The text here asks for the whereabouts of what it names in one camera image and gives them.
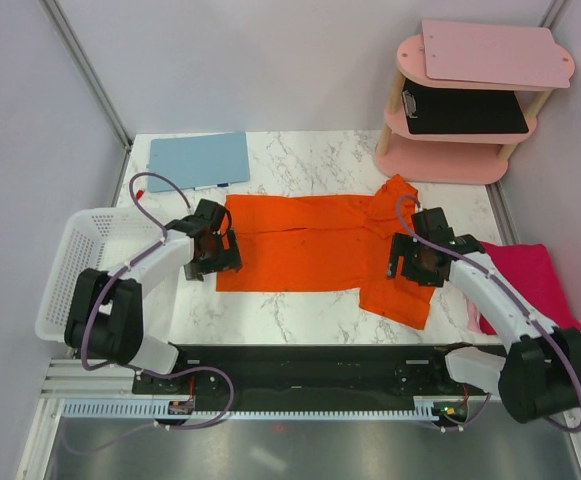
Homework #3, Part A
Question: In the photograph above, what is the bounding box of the orange t shirt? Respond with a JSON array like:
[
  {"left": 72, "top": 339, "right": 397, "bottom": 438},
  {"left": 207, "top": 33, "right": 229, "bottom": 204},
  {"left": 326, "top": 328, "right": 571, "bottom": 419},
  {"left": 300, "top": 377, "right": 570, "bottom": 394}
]
[{"left": 216, "top": 176, "right": 434, "bottom": 330}]

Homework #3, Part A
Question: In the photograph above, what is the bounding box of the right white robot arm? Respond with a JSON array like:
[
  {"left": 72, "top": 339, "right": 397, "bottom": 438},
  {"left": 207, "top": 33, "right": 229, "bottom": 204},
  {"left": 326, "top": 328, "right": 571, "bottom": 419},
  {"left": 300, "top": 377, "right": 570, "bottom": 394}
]
[{"left": 387, "top": 205, "right": 581, "bottom": 433}]

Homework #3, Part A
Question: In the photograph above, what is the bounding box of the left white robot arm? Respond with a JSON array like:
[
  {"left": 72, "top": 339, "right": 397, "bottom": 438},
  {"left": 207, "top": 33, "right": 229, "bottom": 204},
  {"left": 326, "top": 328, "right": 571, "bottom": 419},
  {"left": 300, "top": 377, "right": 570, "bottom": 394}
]
[{"left": 64, "top": 199, "right": 242, "bottom": 393}]

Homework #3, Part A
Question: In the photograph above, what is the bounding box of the blue white marker pen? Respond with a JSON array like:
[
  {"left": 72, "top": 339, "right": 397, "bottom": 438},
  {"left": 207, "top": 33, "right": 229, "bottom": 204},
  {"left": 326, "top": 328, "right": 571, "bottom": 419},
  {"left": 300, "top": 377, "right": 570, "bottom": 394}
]
[{"left": 193, "top": 183, "right": 230, "bottom": 192}]

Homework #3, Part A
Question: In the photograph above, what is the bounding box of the folded light pink t shirt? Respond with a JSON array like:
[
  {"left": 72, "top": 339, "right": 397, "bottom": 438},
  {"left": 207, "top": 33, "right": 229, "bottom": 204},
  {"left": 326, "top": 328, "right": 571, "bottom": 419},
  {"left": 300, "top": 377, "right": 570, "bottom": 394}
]
[{"left": 464, "top": 296, "right": 483, "bottom": 333}]

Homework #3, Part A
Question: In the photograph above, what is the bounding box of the blue clipboard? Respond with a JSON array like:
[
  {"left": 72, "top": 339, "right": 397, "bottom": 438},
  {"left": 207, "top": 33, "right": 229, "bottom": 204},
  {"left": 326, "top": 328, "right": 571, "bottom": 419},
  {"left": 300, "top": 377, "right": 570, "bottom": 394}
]
[{"left": 148, "top": 133, "right": 251, "bottom": 190}]

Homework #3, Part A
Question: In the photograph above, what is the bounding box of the white plastic basket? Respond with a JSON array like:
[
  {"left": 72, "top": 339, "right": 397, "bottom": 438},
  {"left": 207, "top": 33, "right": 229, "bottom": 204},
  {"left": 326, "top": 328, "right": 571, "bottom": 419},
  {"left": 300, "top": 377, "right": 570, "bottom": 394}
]
[{"left": 35, "top": 207, "right": 160, "bottom": 343}]

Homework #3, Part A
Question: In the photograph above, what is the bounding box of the pink three-tier shelf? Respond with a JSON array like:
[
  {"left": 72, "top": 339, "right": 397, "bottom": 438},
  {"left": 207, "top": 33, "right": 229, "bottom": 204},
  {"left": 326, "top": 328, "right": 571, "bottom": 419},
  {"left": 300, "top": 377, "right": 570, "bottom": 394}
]
[{"left": 375, "top": 34, "right": 552, "bottom": 185}]

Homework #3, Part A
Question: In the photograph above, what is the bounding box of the folded magenta t shirt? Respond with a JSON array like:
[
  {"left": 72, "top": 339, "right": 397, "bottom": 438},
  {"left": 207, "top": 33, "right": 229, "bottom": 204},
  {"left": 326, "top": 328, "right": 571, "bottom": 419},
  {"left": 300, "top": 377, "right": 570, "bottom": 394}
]
[{"left": 482, "top": 242, "right": 581, "bottom": 331}]

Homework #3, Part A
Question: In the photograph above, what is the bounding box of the black clipboard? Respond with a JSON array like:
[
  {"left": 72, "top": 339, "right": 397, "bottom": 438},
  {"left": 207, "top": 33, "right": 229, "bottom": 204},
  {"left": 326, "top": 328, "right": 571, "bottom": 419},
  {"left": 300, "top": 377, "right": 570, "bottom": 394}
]
[{"left": 402, "top": 80, "right": 529, "bottom": 135}]

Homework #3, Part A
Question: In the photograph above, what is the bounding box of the pink clipboard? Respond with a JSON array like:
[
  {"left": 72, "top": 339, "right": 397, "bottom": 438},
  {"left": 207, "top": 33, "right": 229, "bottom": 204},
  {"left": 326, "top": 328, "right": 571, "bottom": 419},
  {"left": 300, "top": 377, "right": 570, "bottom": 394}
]
[{"left": 421, "top": 19, "right": 570, "bottom": 89}]

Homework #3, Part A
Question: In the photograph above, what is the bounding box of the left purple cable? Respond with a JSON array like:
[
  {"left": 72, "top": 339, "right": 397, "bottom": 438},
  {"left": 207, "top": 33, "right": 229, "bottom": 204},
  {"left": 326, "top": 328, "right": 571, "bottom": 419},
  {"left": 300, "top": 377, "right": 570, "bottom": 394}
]
[{"left": 59, "top": 172, "right": 235, "bottom": 456}]

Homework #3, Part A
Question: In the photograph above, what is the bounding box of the white slotted cable duct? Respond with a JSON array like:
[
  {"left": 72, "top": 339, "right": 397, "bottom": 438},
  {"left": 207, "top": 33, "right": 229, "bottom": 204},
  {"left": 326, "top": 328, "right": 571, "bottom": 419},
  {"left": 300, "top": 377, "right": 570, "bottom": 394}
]
[{"left": 61, "top": 398, "right": 449, "bottom": 421}]

